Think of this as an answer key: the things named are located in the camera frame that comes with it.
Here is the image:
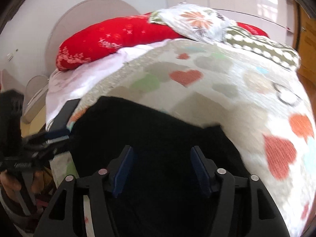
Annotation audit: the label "white floral pillow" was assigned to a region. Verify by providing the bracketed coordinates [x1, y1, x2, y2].
[148, 3, 237, 43]

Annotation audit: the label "white bedside table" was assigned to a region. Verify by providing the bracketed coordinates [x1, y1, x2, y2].
[21, 75, 49, 124]

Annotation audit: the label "person's left hand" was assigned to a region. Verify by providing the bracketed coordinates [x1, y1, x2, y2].
[1, 171, 53, 203]

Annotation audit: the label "round beige headboard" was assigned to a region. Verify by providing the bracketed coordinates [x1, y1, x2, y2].
[44, 0, 139, 74]

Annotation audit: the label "green sheep bolster pillow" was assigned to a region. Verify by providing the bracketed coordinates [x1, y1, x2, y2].
[223, 26, 300, 71]

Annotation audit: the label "black pants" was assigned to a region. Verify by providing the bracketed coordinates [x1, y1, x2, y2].
[70, 97, 249, 236]

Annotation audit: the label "long red pillow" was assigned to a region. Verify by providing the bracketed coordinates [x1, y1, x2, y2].
[56, 13, 262, 71]

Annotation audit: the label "wooden door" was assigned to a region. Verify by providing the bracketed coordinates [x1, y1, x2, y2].
[293, 4, 316, 80]

